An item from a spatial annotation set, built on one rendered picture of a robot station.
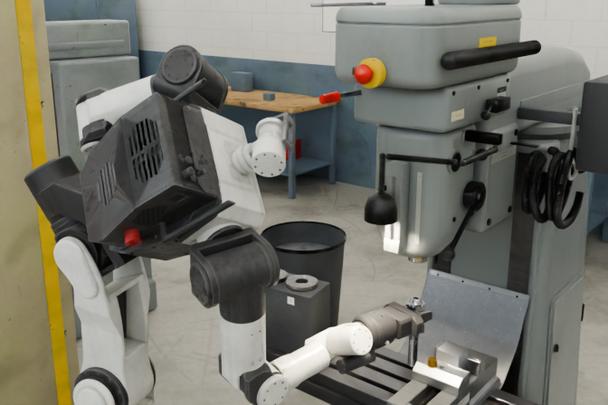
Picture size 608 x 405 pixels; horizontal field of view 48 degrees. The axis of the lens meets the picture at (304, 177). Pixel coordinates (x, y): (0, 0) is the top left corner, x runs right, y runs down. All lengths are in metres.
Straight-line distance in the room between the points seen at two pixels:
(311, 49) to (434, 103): 5.72
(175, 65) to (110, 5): 7.29
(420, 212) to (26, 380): 2.08
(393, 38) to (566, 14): 4.56
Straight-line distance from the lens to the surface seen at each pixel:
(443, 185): 1.56
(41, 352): 3.18
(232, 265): 1.26
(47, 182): 1.60
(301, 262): 3.58
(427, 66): 1.38
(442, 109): 1.46
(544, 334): 2.13
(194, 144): 1.30
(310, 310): 1.89
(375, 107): 1.54
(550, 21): 5.95
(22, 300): 3.04
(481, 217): 1.73
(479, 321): 2.08
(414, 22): 1.37
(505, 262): 2.05
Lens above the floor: 1.92
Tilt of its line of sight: 15 degrees down
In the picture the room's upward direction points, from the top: straight up
